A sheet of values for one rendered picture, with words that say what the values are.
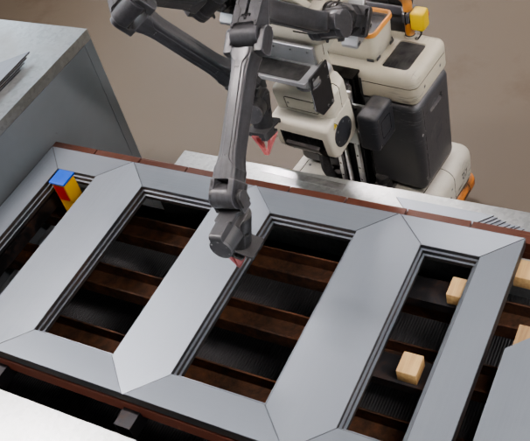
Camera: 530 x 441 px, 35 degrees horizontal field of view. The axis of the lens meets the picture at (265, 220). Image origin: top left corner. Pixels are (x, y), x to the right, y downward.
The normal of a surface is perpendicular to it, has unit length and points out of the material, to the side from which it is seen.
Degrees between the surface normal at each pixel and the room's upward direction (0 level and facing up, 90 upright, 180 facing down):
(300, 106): 98
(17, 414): 0
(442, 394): 0
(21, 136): 90
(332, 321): 0
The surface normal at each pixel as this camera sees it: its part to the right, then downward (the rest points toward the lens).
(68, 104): 0.88, 0.18
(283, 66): -0.21, -0.68
